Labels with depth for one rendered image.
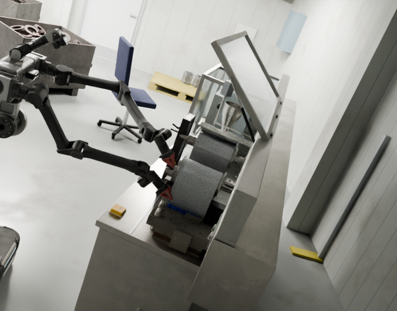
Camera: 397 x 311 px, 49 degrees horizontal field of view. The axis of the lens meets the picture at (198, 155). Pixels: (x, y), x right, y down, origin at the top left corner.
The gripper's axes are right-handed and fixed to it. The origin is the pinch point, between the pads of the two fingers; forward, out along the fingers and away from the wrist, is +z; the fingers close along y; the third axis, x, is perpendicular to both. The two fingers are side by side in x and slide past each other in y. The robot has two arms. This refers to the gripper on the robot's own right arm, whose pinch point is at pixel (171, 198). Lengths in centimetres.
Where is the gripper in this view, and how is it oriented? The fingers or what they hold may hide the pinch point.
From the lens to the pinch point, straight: 256.2
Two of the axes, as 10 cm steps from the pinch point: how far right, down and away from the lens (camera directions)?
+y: -2.3, 3.1, -9.2
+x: 7.4, -5.6, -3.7
